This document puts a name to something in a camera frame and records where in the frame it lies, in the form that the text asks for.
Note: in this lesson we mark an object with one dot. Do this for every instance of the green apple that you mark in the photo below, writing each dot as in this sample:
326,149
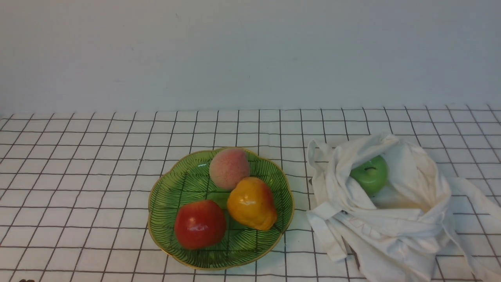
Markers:
372,176

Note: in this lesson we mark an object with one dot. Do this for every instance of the white cloth bag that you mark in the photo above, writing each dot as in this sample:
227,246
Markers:
398,234

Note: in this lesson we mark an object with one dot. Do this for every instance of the pink peach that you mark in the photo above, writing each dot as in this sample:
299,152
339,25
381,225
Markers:
229,167

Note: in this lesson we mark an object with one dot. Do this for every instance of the yellow orange pear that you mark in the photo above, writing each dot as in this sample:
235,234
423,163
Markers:
251,204

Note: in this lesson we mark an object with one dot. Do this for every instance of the green leaf-pattern plate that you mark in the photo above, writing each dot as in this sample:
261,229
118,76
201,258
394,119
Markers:
188,181

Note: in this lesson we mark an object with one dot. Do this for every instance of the red apple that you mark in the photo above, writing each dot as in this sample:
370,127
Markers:
200,225

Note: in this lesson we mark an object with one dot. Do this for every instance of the white grid tablecloth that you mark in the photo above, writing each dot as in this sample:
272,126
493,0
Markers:
75,187

